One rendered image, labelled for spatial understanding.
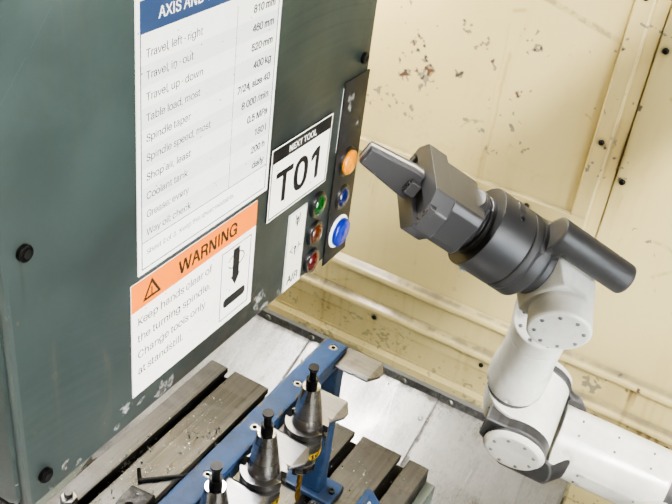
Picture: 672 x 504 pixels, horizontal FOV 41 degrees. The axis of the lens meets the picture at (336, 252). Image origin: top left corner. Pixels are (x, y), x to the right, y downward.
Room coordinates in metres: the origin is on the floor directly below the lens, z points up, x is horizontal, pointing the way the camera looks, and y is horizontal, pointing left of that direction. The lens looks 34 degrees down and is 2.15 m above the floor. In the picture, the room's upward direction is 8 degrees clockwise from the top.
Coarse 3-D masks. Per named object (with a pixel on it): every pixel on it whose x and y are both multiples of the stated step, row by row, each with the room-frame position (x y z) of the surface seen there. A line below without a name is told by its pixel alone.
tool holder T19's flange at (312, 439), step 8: (288, 416) 0.94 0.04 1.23; (288, 424) 0.93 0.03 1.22; (328, 424) 0.94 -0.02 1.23; (288, 432) 0.92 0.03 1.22; (296, 432) 0.91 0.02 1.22; (304, 432) 0.92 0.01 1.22; (312, 432) 0.92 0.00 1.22; (320, 432) 0.93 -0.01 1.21; (304, 440) 0.91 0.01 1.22; (312, 440) 0.91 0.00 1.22; (312, 448) 0.91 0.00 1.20
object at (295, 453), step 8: (280, 432) 0.92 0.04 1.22; (280, 440) 0.90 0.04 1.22; (288, 440) 0.90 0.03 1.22; (296, 440) 0.91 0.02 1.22; (280, 448) 0.89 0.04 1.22; (288, 448) 0.89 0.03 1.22; (296, 448) 0.89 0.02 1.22; (304, 448) 0.89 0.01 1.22; (280, 456) 0.87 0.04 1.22; (288, 456) 0.88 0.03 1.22; (296, 456) 0.88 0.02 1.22; (304, 456) 0.88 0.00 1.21; (288, 464) 0.86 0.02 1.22; (296, 464) 0.86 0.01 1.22; (304, 464) 0.87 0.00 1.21
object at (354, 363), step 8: (352, 352) 1.11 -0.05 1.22; (344, 360) 1.09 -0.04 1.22; (352, 360) 1.09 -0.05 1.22; (360, 360) 1.10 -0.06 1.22; (368, 360) 1.10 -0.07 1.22; (376, 360) 1.10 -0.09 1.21; (344, 368) 1.07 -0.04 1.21; (352, 368) 1.07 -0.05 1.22; (360, 368) 1.08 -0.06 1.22; (368, 368) 1.08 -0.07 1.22; (376, 368) 1.08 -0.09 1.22; (360, 376) 1.06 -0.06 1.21; (368, 376) 1.06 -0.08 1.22; (376, 376) 1.07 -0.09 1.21
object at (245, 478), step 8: (248, 456) 0.86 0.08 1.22; (240, 464) 0.84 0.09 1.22; (280, 464) 0.85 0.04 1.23; (240, 472) 0.83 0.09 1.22; (280, 472) 0.84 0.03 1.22; (240, 480) 0.83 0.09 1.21; (248, 480) 0.82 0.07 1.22; (256, 480) 0.82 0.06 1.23; (272, 480) 0.82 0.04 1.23; (280, 480) 0.84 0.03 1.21; (256, 488) 0.81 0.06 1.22; (264, 488) 0.81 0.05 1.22; (272, 488) 0.81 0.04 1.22; (272, 496) 0.81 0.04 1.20
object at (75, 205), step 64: (0, 0) 0.42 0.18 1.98; (64, 0) 0.46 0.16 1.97; (128, 0) 0.50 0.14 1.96; (320, 0) 0.70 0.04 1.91; (0, 64) 0.42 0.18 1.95; (64, 64) 0.46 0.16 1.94; (128, 64) 0.50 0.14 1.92; (320, 64) 0.71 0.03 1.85; (0, 128) 0.41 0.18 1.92; (64, 128) 0.45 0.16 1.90; (128, 128) 0.50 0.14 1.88; (0, 192) 0.41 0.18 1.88; (64, 192) 0.45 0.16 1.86; (128, 192) 0.50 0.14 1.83; (0, 256) 0.41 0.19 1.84; (64, 256) 0.45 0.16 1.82; (128, 256) 0.50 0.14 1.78; (256, 256) 0.65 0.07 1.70; (320, 256) 0.75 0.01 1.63; (0, 320) 0.41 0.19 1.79; (64, 320) 0.45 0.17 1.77; (128, 320) 0.50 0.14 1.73; (0, 384) 0.41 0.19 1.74; (64, 384) 0.44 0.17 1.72; (128, 384) 0.50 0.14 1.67; (0, 448) 0.41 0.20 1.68; (64, 448) 0.44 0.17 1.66
